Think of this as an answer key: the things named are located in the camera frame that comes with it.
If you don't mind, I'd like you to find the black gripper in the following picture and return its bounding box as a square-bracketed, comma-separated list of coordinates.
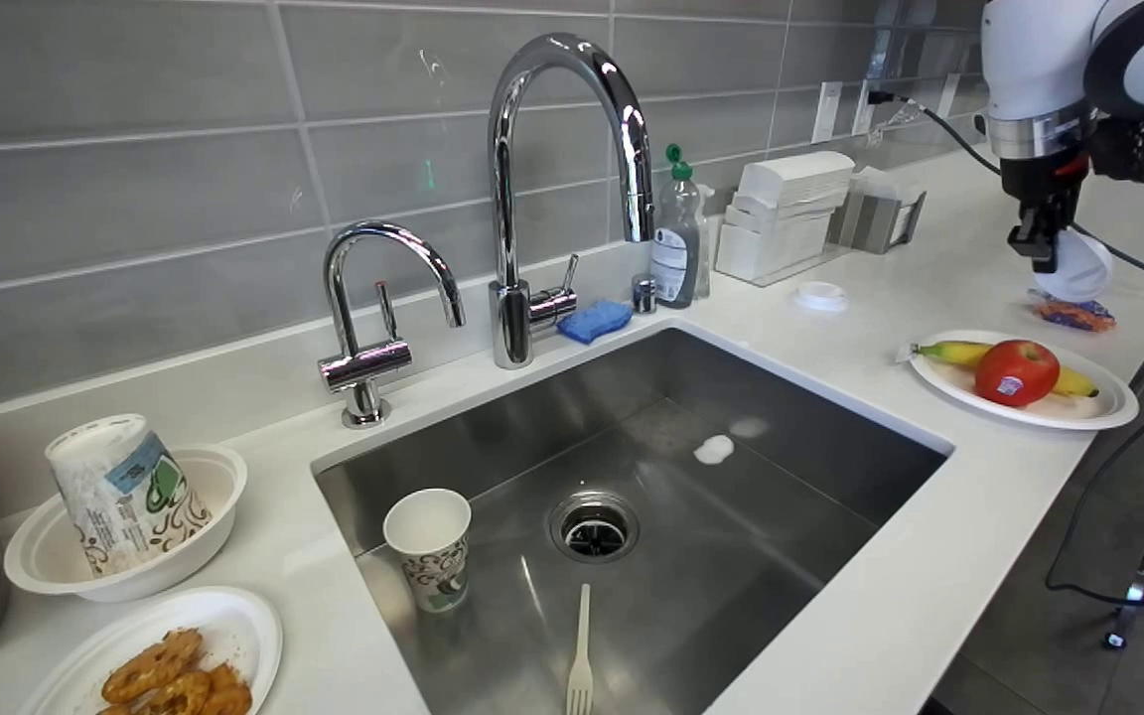
[999, 153, 1092, 277]

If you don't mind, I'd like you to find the clear plastic lid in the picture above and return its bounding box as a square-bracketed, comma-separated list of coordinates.
[1026, 229, 1116, 308]

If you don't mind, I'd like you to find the white plate holding fruit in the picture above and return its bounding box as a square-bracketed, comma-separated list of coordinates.
[904, 327, 1144, 437]

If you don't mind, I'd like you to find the white plate holding fried food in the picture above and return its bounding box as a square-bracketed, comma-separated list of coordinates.
[17, 584, 285, 715]

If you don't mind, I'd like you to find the colourful snack wrapper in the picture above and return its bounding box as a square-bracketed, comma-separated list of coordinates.
[1026, 292, 1118, 338]

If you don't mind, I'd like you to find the red apple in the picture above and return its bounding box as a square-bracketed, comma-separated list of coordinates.
[970, 338, 1065, 411]

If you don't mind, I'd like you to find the yellow banana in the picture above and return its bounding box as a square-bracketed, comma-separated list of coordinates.
[909, 338, 1102, 407]

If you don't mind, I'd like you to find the shiny metal holder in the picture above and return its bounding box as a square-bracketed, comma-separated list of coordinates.
[826, 169, 929, 260]

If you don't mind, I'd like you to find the white napkin dispenser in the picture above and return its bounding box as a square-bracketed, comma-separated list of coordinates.
[710, 146, 857, 292]

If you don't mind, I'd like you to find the green-capped dish soap bottle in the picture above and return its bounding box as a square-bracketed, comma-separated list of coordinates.
[646, 138, 705, 314]

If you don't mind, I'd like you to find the small white scrap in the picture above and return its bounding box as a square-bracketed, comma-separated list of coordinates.
[689, 429, 737, 468]

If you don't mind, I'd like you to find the small chrome counter cap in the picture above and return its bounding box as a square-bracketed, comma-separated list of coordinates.
[628, 269, 661, 319]

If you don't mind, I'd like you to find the stainless steel sink basin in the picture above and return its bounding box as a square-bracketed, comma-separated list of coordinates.
[311, 323, 955, 715]

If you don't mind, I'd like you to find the blue sponge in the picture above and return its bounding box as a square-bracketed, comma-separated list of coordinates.
[555, 297, 640, 350]

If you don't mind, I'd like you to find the round sink drain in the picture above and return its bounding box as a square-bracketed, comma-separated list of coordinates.
[542, 488, 644, 564]

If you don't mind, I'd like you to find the tall chrome gooseneck faucet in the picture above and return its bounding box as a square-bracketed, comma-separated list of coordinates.
[484, 29, 659, 374]

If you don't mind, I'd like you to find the clear plastic knife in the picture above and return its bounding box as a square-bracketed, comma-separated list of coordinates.
[517, 554, 550, 629]

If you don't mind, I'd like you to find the white plastic fork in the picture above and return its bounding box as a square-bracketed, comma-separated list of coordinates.
[565, 582, 598, 715]

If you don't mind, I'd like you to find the small printed paper cup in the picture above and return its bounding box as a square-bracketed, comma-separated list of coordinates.
[375, 486, 476, 617]

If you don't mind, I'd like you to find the small chrome faucet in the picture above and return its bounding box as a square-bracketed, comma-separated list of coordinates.
[318, 219, 467, 429]

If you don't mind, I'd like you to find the white foam bowl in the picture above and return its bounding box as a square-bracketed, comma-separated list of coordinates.
[0, 441, 250, 609]

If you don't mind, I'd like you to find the large printed paper cup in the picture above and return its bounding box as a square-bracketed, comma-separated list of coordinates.
[40, 411, 211, 582]

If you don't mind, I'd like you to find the brown fried food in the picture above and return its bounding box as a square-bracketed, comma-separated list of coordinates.
[95, 624, 259, 715]

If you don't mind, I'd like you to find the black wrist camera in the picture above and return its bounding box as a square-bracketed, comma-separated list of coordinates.
[1084, 114, 1144, 191]

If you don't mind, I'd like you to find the long black power cable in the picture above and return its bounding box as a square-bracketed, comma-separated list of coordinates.
[904, 98, 1144, 678]

